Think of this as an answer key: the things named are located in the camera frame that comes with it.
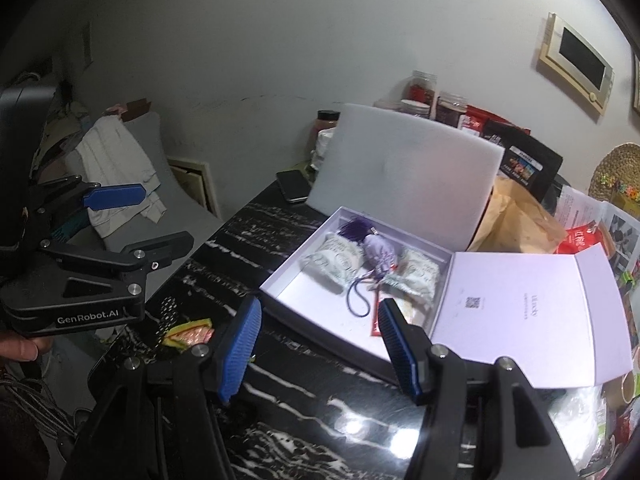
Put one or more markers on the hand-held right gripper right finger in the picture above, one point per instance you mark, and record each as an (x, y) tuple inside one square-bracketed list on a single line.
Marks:
[(400, 350)]

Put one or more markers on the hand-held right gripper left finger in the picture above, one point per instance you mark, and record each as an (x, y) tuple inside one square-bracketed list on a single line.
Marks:
[(240, 350)]

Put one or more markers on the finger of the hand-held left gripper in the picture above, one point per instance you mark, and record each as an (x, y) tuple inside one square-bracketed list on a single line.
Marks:
[(115, 196), (150, 250)]

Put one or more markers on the red white snack packet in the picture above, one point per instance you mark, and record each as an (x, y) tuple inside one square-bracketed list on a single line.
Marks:
[(374, 329)]

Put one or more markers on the orange green candy packet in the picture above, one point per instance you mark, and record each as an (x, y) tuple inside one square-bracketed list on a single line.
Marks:
[(192, 335)]

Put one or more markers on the white printed snack packet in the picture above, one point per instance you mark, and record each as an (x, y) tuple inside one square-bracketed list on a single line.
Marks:
[(415, 275), (335, 260)]

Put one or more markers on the purple tasselled sachet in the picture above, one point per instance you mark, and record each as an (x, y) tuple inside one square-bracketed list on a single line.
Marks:
[(377, 255)]

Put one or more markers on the white gift box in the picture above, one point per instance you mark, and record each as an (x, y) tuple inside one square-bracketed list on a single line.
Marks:
[(525, 310)]

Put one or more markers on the person's left hand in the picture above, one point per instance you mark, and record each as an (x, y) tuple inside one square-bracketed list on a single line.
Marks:
[(20, 349)]

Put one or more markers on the white cloth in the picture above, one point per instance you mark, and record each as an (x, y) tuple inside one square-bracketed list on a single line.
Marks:
[(120, 155)]

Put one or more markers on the grey chair with white cloth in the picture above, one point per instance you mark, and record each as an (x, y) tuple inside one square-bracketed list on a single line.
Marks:
[(185, 220)]

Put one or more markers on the pile of clothes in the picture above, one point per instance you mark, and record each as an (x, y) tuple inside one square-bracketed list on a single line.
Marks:
[(65, 125)]

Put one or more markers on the brown cardboard piece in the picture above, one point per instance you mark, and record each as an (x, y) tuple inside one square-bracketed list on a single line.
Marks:
[(137, 107)]

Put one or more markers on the smartphone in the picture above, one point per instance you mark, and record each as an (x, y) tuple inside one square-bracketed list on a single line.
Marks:
[(292, 185)]

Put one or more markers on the brown paper bag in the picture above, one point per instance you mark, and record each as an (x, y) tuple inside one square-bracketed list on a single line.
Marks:
[(520, 220)]

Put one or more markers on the white foam sheet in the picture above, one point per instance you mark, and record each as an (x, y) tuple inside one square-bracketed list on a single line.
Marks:
[(400, 170)]

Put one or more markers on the white plastic bag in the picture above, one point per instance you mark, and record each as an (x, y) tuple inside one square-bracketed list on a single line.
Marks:
[(322, 152)]

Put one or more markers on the printed paper sheets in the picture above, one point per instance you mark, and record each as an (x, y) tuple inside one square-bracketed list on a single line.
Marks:
[(575, 205)]

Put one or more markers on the black snack bag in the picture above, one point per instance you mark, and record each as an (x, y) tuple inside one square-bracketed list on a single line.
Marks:
[(530, 150)]

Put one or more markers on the red snack bag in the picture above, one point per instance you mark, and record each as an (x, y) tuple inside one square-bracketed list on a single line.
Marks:
[(470, 120)]

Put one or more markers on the clear jar dark contents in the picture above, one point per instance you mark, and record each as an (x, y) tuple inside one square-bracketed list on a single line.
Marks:
[(450, 110)]

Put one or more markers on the woven straw basket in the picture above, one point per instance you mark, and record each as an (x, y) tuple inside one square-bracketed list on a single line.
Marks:
[(615, 165)]

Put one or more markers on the wooden frame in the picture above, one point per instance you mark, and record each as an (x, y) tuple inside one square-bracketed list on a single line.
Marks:
[(200, 180)]

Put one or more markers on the cream wall frame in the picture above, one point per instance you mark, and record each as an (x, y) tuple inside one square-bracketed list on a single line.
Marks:
[(580, 50)]

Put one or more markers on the gold picture frame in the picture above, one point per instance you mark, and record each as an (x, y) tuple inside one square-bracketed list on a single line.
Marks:
[(637, 85)]

